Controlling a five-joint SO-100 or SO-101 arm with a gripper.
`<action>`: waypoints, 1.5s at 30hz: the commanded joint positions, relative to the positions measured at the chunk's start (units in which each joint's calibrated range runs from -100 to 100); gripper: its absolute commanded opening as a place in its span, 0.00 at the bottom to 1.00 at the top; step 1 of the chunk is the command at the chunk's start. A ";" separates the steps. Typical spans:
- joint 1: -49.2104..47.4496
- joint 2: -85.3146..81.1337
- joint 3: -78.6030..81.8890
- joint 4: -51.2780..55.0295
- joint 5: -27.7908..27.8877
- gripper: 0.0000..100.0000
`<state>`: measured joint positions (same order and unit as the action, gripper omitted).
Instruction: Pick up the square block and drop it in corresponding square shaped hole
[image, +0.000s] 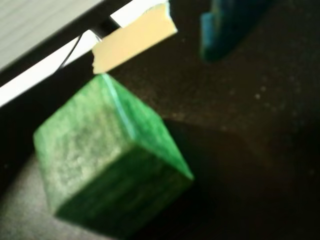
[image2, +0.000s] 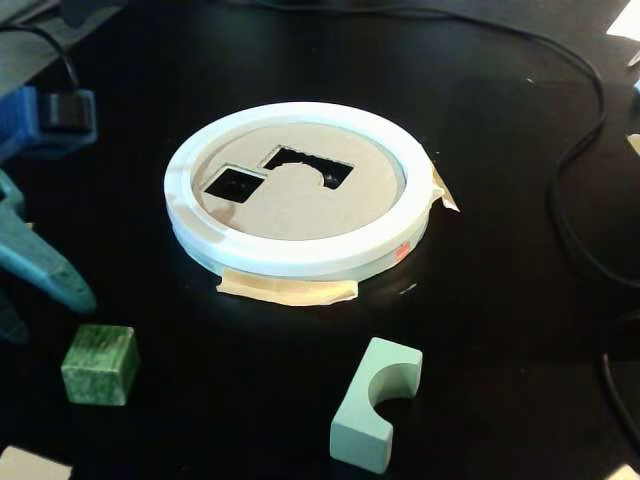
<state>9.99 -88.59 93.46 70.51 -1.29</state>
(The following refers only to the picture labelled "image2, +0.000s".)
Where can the black cylindrical wrist camera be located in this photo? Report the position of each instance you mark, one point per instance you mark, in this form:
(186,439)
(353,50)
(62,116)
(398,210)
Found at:
(65,111)

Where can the white paper sheet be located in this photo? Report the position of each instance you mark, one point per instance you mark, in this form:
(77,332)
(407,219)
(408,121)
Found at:
(627,17)

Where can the dark green square block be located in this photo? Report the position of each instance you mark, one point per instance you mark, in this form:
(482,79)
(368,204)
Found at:
(97,370)

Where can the grey flat panel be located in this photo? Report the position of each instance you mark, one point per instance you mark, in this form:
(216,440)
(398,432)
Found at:
(30,50)

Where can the short beige masking tape piece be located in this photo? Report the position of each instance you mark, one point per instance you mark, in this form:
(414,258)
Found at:
(446,192)

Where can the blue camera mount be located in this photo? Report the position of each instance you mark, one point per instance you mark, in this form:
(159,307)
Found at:
(20,127)

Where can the small white object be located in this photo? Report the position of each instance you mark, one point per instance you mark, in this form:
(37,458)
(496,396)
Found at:
(634,150)

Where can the pale yellow block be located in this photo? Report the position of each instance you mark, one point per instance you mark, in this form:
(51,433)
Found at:
(290,291)

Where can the small red sticker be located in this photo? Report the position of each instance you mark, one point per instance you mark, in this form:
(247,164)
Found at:
(402,251)

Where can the grey cardboard insert with holes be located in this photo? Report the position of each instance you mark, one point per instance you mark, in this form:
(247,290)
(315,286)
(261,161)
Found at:
(300,210)

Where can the light green arch block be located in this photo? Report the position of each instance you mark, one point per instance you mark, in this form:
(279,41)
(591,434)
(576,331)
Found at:
(356,431)

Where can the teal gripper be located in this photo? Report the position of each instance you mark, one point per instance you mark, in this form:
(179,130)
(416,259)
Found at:
(31,255)

